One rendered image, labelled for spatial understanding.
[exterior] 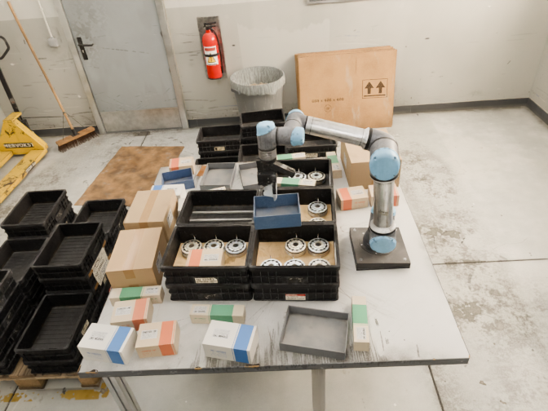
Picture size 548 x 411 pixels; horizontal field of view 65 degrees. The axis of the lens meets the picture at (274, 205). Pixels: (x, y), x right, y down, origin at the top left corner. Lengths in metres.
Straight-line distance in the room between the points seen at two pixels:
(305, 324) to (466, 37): 3.94
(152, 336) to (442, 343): 1.20
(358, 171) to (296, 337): 1.14
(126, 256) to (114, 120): 3.41
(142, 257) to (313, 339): 0.90
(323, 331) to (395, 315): 0.33
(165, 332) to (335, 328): 0.73
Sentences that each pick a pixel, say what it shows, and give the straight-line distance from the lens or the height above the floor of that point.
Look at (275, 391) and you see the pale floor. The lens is 2.59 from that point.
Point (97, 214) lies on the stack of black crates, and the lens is 3.45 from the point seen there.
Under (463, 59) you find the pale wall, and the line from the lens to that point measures 5.29.
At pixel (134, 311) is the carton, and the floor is 0.77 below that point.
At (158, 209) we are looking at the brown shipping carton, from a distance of 2.44.
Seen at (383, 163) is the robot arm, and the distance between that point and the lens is 1.73.
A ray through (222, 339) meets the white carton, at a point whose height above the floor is 0.79.
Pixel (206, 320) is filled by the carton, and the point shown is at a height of 0.73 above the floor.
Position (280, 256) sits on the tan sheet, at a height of 0.83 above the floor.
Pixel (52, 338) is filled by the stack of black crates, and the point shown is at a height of 0.27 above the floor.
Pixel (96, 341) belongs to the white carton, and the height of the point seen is 0.79.
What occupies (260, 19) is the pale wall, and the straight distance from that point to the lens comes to 4.77.
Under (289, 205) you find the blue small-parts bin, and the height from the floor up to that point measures 1.08.
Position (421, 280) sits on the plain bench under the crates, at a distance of 2.17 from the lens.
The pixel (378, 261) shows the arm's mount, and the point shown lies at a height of 0.75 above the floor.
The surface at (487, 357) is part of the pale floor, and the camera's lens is 2.87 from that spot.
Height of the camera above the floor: 2.25
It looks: 37 degrees down
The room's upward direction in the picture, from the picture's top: 5 degrees counter-clockwise
